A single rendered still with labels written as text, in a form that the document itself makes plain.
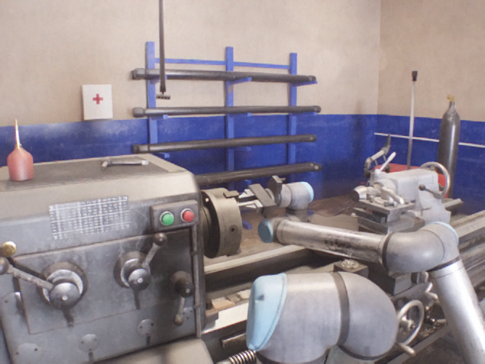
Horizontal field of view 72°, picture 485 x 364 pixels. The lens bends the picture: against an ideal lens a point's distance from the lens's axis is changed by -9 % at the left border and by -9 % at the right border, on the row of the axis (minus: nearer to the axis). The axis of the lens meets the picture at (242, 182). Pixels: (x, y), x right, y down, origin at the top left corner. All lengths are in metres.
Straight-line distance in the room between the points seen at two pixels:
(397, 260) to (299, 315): 0.57
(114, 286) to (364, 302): 0.64
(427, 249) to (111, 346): 0.91
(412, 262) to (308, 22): 4.79
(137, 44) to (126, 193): 3.48
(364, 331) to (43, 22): 4.03
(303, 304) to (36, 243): 0.63
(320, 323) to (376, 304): 0.09
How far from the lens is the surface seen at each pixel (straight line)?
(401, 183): 1.94
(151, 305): 1.05
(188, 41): 4.54
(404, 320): 1.57
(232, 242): 1.27
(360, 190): 1.78
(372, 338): 0.61
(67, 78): 4.17
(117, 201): 0.93
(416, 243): 1.08
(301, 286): 0.56
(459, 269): 1.21
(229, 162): 4.63
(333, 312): 0.56
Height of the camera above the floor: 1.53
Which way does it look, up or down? 13 degrees down
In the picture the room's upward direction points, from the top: straight up
